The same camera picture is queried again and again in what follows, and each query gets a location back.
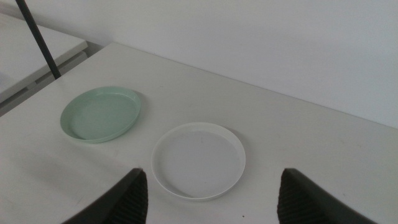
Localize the white side table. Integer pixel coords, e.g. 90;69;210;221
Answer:
0;12;89;118

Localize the black slanted pole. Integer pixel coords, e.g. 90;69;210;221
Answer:
14;0;62;80

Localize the white shallow bowl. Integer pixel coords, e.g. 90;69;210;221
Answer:
150;121;246;200

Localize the pale green shallow bowl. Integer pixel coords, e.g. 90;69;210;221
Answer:
60;86;142;144

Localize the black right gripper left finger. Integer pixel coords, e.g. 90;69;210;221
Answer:
62;167;149;224

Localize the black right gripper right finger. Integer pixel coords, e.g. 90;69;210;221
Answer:
276;167;379;224

